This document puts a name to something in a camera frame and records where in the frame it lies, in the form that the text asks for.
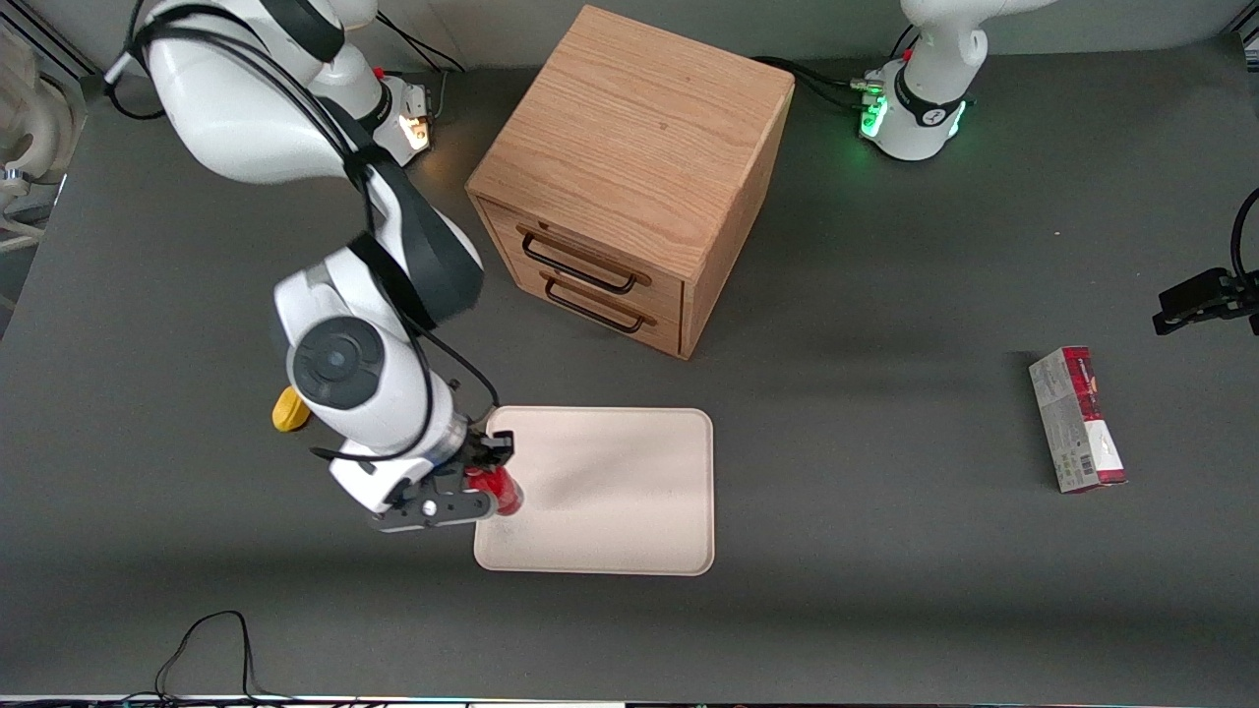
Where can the white equipment beside table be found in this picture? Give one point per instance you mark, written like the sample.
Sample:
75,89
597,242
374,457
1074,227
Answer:
39,128

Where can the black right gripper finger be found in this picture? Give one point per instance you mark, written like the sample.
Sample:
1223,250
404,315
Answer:
476,474
497,447

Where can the aluminium frame profile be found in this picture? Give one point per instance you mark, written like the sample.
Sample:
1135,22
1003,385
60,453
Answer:
59,44

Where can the wooden drawer cabinet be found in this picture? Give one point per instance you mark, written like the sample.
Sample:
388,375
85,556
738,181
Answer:
639,138

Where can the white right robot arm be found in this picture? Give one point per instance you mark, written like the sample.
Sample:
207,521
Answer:
236,118

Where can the red coke bottle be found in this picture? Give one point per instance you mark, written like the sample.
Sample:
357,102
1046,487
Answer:
504,495

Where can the red and grey carton box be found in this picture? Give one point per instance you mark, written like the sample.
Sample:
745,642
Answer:
1080,423

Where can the yellow lemon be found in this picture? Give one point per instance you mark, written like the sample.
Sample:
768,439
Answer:
286,413

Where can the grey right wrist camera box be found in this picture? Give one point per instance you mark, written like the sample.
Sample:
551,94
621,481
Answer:
438,509

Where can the beige plastic tray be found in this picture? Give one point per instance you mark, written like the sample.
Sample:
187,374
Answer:
615,492

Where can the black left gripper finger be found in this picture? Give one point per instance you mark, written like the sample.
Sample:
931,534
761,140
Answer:
1185,305
1241,293

